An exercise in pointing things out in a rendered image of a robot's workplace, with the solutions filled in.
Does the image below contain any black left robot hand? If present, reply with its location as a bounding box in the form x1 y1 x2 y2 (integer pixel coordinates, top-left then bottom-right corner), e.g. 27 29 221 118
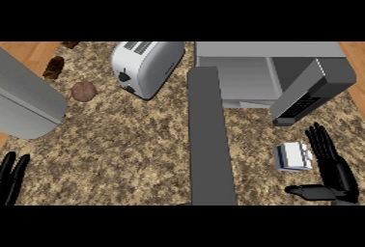
0 151 32 206

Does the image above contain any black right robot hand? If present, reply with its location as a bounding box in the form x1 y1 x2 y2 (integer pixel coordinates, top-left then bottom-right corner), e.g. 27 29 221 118
284 122 361 205

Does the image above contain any white and blue milk carton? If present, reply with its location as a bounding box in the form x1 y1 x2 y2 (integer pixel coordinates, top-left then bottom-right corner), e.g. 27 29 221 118
273 141 315 173

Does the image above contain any dark grey microwave door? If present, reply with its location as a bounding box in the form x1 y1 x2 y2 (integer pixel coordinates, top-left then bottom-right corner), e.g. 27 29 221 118
187 66 240 206

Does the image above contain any grey microwave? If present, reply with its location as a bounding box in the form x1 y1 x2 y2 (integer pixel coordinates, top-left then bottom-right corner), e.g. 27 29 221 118
194 41 358 127

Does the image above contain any large grey rounded appliance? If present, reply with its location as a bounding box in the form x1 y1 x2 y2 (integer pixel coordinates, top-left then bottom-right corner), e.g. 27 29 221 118
0 47 69 140

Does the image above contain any round brown potato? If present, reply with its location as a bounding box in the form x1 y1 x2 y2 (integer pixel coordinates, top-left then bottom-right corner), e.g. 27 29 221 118
70 81 100 103

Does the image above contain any white toaster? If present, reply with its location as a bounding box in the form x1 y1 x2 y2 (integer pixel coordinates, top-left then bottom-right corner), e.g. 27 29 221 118
110 41 185 101

